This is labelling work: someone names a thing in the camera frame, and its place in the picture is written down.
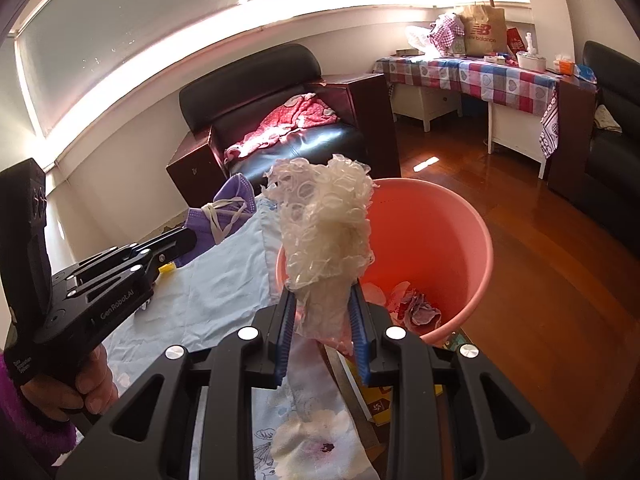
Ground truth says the black leather armchair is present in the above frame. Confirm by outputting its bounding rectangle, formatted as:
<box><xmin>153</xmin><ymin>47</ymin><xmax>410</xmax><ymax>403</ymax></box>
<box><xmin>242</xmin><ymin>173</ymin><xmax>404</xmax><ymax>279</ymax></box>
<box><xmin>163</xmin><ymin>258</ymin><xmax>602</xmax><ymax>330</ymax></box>
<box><xmin>178</xmin><ymin>43</ymin><xmax>369</xmax><ymax>196</ymax></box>

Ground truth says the pink dotted garment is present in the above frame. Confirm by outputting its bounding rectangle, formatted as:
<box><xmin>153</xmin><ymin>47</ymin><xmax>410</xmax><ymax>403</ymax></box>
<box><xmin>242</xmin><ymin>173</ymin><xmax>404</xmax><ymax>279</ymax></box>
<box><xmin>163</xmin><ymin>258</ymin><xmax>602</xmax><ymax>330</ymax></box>
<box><xmin>223</xmin><ymin>92</ymin><xmax>340</xmax><ymax>161</ymax></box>

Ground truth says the person's left forearm purple sleeve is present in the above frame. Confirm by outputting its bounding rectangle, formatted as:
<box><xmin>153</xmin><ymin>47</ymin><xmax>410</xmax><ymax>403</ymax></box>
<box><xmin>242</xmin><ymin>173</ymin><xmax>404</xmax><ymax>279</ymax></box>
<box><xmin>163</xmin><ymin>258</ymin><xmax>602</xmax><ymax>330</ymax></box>
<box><xmin>0</xmin><ymin>355</ymin><xmax>77</xmax><ymax>463</ymax></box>

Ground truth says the purple face mask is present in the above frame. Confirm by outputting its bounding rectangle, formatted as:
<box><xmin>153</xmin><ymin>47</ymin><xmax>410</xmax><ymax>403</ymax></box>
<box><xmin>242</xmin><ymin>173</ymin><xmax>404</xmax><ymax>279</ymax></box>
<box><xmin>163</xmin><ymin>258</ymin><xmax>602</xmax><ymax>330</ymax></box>
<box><xmin>177</xmin><ymin>173</ymin><xmax>259</xmax><ymax>267</ymax></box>

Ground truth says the pink plastic bucket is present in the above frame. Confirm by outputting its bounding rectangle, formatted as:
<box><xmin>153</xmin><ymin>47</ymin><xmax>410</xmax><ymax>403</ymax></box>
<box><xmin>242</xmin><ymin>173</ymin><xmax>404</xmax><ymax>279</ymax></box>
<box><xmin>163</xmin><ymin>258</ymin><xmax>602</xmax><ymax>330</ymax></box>
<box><xmin>275</xmin><ymin>177</ymin><xmax>495</xmax><ymax>347</ymax></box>

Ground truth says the red checked cloth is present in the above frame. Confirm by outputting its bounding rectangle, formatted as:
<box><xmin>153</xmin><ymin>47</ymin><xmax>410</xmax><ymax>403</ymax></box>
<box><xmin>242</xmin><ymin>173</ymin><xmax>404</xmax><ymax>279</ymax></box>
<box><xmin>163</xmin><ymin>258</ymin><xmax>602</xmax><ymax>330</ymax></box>
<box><xmin>432</xmin><ymin>11</ymin><xmax>468</xmax><ymax>54</ymax></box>

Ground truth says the brown paper bag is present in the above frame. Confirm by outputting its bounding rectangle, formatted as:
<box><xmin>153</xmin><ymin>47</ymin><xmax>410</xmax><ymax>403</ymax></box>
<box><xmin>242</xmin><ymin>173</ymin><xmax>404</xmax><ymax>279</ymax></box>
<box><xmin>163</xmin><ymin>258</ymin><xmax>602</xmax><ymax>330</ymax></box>
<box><xmin>459</xmin><ymin>4</ymin><xmax>507</xmax><ymax>57</ymax></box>

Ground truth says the light blue floral tablecloth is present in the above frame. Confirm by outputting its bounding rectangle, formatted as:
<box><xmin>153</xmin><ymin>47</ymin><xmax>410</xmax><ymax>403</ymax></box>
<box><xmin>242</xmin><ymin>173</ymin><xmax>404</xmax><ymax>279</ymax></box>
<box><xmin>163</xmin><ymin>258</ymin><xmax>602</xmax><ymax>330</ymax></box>
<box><xmin>102</xmin><ymin>197</ymin><xmax>382</xmax><ymax>480</ymax></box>

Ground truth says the tall dark wooden cabinet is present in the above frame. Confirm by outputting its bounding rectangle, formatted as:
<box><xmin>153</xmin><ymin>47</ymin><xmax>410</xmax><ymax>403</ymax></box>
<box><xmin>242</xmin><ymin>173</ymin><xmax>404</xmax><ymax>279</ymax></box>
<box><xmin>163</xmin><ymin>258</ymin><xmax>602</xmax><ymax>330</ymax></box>
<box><xmin>547</xmin><ymin>72</ymin><xmax>599</xmax><ymax>199</ymax></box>

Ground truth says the person's left hand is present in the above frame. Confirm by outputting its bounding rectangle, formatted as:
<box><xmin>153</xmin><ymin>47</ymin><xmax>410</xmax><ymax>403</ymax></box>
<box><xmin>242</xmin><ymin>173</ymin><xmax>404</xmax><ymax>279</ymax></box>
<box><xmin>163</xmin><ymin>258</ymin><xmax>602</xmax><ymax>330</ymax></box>
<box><xmin>22</xmin><ymin>344</ymin><xmax>121</xmax><ymax>422</ymax></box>

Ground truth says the table with checkered cloth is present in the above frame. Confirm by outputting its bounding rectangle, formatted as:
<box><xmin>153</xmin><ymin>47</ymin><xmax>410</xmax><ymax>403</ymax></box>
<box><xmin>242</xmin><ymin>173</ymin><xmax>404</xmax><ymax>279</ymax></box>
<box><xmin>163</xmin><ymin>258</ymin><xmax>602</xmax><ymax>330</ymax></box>
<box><xmin>375</xmin><ymin>55</ymin><xmax>561</xmax><ymax>161</ymax></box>

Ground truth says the black leather sofa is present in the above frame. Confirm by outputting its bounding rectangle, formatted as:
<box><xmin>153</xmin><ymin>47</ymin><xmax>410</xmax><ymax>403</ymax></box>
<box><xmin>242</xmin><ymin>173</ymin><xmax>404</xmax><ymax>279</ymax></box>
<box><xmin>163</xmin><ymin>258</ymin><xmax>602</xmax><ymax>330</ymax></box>
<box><xmin>582</xmin><ymin>40</ymin><xmax>640</xmax><ymax>241</ymax></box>

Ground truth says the white wooden desk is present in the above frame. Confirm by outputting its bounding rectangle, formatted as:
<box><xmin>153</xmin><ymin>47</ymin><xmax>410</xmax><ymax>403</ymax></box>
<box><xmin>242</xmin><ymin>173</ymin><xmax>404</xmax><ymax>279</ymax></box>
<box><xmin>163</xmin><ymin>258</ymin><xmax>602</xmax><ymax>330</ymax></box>
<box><xmin>390</xmin><ymin>85</ymin><xmax>549</xmax><ymax>179</ymax></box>

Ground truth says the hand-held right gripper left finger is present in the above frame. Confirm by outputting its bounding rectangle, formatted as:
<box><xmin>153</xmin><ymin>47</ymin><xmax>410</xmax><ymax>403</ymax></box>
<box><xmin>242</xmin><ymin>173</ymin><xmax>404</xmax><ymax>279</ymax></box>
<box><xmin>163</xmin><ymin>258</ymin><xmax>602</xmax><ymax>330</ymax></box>
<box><xmin>56</xmin><ymin>285</ymin><xmax>297</xmax><ymax>480</ymax></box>

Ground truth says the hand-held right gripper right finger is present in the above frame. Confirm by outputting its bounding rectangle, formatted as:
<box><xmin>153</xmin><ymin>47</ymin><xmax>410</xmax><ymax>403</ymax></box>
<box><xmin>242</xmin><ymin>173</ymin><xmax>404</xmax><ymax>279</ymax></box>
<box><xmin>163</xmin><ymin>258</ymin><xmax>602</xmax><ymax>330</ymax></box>
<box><xmin>349</xmin><ymin>282</ymin><xmax>586</xmax><ymax>480</ymax></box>

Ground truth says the dark wooden side cabinet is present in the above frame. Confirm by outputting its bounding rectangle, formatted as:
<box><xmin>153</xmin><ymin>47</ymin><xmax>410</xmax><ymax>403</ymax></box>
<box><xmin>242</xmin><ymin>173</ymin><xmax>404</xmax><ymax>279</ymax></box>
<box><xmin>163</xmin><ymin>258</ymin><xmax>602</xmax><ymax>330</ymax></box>
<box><xmin>166</xmin><ymin>127</ymin><xmax>231</xmax><ymax>207</ymax></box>
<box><xmin>320</xmin><ymin>72</ymin><xmax>402</xmax><ymax>181</ymax></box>

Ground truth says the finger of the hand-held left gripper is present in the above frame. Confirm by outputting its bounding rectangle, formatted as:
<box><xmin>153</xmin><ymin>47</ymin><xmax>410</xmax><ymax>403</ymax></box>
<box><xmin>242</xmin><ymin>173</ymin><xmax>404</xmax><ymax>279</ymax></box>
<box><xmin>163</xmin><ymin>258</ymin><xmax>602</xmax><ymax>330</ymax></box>
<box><xmin>81</xmin><ymin>231</ymin><xmax>197</xmax><ymax>307</ymax></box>
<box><xmin>64</xmin><ymin>243</ymin><xmax>152</xmax><ymax>294</ymax></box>

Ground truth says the white plastic bag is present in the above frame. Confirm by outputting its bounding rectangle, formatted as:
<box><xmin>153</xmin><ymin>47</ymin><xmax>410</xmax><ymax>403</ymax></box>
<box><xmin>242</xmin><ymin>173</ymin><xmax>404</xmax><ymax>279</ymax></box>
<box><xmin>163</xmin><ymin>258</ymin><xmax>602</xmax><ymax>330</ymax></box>
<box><xmin>405</xmin><ymin>25</ymin><xmax>438</xmax><ymax>54</ymax></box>

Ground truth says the frosted glass window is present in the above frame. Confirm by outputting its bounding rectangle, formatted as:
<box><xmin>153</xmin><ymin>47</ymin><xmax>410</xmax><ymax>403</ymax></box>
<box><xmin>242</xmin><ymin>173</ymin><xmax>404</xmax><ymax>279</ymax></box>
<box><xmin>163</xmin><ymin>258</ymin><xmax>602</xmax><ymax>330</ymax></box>
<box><xmin>0</xmin><ymin>0</ymin><xmax>531</xmax><ymax>171</ymax></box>

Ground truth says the pale cloth on sofa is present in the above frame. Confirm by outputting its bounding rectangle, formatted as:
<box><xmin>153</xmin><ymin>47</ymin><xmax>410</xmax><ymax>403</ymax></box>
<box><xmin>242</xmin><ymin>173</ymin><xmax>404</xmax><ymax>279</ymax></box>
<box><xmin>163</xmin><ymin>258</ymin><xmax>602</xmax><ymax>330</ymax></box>
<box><xmin>594</xmin><ymin>105</ymin><xmax>623</xmax><ymax>134</ymax></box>

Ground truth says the white round container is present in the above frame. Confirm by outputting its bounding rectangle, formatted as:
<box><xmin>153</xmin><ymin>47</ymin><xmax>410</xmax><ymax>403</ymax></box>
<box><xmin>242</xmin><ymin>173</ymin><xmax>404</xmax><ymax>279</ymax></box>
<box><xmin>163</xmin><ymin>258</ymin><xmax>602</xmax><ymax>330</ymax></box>
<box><xmin>516</xmin><ymin>32</ymin><xmax>547</xmax><ymax>72</ymax></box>

